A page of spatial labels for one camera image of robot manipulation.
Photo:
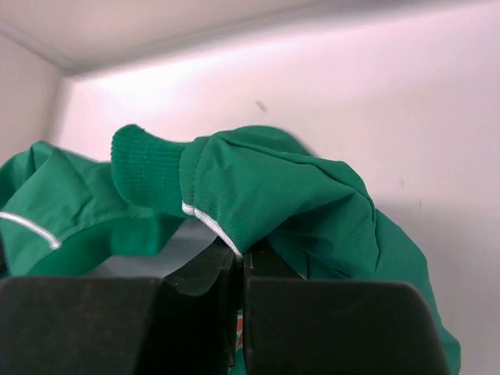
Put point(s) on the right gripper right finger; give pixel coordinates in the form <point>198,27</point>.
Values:
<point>297,326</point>

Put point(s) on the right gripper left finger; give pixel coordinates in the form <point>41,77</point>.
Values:
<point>181,324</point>

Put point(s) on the green zip jacket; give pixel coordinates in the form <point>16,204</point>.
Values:
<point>64,214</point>

